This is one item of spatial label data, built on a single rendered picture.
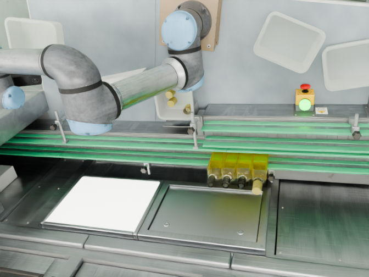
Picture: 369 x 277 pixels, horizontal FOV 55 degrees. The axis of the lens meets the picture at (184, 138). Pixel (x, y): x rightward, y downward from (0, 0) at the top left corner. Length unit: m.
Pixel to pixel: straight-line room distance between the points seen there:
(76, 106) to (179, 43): 0.42
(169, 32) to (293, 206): 0.82
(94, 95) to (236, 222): 0.72
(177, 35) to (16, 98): 0.57
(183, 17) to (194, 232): 0.75
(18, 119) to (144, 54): 0.67
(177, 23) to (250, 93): 0.53
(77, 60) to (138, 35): 0.68
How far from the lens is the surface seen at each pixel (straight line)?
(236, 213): 1.40
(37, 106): 1.92
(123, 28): 1.61
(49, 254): 1.49
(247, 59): 1.51
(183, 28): 1.18
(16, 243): 1.59
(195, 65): 1.22
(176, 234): 1.33
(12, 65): 1.15
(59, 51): 0.98
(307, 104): 1.46
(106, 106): 0.98
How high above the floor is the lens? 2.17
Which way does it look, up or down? 56 degrees down
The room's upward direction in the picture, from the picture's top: 153 degrees counter-clockwise
